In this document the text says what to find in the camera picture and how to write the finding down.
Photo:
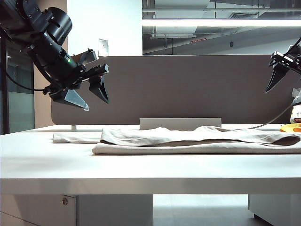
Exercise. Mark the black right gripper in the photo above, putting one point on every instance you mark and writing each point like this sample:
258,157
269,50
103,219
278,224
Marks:
291,58

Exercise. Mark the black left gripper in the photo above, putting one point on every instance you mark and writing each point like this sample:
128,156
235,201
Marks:
70,82

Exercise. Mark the beige T-shirt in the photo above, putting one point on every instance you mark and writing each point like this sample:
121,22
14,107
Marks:
188,143

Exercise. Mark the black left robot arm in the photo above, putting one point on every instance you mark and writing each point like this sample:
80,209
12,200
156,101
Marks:
47,42

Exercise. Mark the white printed snack bag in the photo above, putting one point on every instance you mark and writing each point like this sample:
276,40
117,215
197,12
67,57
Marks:
296,115

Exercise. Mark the yellow cloth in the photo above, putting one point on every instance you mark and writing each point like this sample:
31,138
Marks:
288,128

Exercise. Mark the ceiling air vent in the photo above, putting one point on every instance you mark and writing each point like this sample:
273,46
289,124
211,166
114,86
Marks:
242,15

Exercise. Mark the dark framed glass door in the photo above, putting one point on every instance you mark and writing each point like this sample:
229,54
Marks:
18,106

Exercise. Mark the long ceiling light strip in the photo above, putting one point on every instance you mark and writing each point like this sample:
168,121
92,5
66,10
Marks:
211,22

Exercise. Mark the red ceiling sign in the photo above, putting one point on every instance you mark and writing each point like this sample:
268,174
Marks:
198,40

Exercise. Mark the grey desk partition panel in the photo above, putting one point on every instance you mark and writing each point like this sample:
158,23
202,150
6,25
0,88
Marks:
176,89

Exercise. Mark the white drawer cabinet with lock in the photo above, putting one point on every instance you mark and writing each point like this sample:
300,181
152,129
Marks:
105,209

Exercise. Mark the white partition foot bracket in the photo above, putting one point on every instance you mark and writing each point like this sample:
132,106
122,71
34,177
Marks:
73,128

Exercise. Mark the white wall switch plate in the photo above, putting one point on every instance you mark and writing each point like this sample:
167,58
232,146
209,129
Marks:
103,47

